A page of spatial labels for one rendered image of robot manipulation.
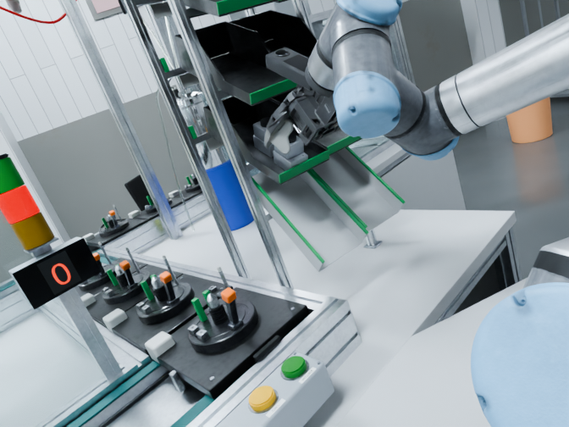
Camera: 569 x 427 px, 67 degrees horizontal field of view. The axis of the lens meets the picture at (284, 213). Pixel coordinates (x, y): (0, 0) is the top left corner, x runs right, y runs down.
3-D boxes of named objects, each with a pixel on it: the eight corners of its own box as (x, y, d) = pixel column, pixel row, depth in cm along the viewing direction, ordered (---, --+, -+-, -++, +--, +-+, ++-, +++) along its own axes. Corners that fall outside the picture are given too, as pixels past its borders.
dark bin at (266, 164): (329, 159, 90) (328, 128, 85) (280, 185, 84) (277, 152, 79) (253, 117, 108) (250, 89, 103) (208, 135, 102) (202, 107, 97)
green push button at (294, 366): (313, 368, 67) (309, 358, 67) (296, 386, 65) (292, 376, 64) (296, 362, 70) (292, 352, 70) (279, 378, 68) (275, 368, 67)
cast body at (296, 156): (309, 167, 87) (307, 136, 83) (291, 175, 86) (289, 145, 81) (284, 152, 93) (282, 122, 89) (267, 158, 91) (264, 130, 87)
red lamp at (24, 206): (43, 210, 71) (28, 184, 70) (12, 224, 68) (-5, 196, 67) (36, 210, 75) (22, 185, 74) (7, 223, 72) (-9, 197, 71)
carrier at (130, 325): (235, 292, 102) (215, 246, 98) (148, 357, 88) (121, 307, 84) (187, 279, 120) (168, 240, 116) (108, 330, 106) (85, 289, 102)
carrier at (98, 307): (186, 279, 120) (168, 240, 117) (107, 330, 107) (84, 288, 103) (151, 268, 139) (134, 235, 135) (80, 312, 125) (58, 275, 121)
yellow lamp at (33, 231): (58, 236, 73) (43, 211, 71) (28, 252, 70) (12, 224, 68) (51, 235, 77) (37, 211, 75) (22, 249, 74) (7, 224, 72)
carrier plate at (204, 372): (310, 313, 83) (306, 303, 82) (213, 400, 69) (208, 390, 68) (239, 293, 101) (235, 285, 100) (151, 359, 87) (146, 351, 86)
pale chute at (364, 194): (398, 213, 103) (405, 202, 99) (360, 237, 97) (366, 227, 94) (323, 139, 114) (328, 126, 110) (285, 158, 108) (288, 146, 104)
